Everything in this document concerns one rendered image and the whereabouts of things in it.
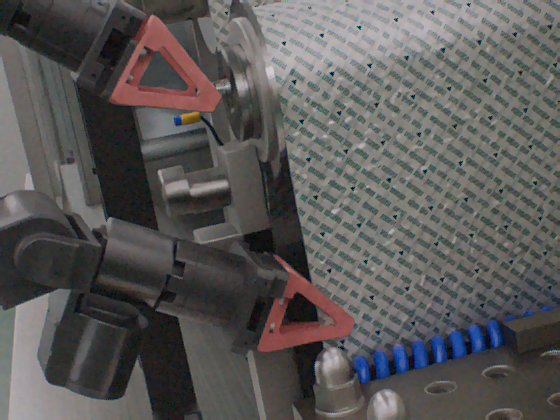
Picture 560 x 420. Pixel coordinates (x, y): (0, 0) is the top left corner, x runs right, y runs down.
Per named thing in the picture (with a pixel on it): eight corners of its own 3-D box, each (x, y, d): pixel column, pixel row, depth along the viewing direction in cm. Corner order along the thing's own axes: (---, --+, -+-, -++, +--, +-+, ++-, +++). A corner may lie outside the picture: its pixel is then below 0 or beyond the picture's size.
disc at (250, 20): (248, 153, 94) (219, -15, 88) (253, 152, 94) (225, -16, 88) (290, 206, 80) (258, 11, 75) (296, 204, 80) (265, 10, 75)
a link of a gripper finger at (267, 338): (345, 377, 81) (230, 346, 79) (321, 348, 88) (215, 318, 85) (375, 294, 80) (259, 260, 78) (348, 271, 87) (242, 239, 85)
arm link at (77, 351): (25, 231, 70) (7, 195, 78) (-26, 389, 72) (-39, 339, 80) (190, 270, 75) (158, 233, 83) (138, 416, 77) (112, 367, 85)
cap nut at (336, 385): (309, 403, 78) (298, 346, 77) (357, 390, 79) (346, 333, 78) (322, 422, 75) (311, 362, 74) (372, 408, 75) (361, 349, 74)
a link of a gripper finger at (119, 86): (200, 149, 76) (81, 88, 74) (186, 137, 83) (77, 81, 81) (245, 65, 76) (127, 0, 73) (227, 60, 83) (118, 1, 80)
